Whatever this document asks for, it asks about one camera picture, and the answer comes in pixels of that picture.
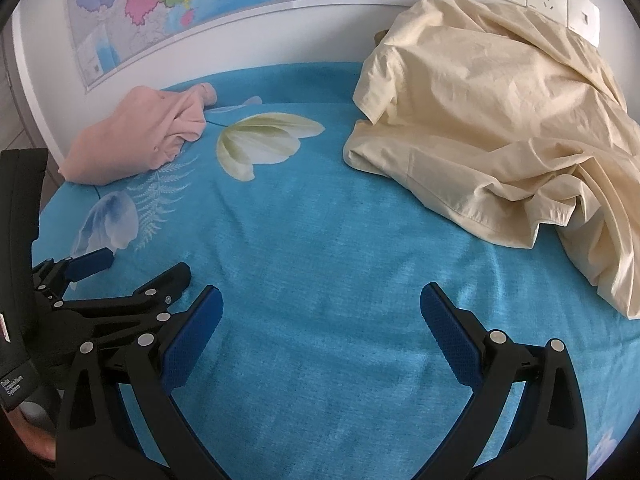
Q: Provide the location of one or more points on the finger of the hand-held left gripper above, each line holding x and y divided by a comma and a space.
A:
92, 260
170, 277

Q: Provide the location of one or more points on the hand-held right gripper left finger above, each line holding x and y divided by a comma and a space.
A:
192, 340

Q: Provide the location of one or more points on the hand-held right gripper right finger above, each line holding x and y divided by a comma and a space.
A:
450, 340

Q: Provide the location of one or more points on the pink garment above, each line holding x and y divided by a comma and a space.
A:
125, 135

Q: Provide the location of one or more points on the person's left hand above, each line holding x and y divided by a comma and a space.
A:
35, 440

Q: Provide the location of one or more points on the blue floral blanket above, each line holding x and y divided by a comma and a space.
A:
310, 235

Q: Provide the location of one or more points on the cream garment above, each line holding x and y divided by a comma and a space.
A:
500, 110

